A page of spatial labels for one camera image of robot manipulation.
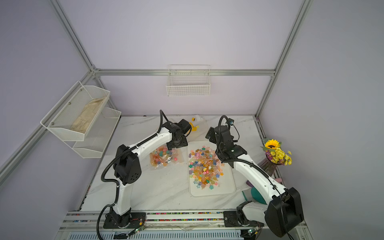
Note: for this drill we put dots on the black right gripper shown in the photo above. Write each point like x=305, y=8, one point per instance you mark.
x=214, y=138

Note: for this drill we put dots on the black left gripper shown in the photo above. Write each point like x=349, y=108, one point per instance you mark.
x=172, y=146

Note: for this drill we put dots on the clear ziploc bag of candies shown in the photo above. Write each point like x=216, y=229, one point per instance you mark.
x=199, y=124

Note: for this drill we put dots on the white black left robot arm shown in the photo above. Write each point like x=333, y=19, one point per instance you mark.
x=125, y=169

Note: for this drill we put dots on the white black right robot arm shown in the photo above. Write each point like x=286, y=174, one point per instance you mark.
x=282, y=210

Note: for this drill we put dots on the pile of candies on tray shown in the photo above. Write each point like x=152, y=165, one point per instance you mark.
x=205, y=168

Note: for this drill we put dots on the white plastic tray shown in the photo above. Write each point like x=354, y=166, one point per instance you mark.
x=227, y=184

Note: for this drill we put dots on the sunflower and yellow flower bouquet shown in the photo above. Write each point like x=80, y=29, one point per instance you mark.
x=275, y=154

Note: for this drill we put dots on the dark glass vase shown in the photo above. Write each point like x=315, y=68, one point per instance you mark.
x=268, y=166

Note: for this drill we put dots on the green rubber glove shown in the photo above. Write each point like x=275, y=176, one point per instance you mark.
x=253, y=195

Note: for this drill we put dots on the beige cloth in shelf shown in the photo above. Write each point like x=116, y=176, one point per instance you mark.
x=84, y=120

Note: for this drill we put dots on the white two-tier mesh shelf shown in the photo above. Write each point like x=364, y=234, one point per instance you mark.
x=94, y=142

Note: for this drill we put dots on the white wire wall basket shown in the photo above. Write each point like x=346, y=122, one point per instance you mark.
x=188, y=80

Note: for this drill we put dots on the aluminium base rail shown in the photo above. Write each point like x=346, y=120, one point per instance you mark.
x=162, y=225

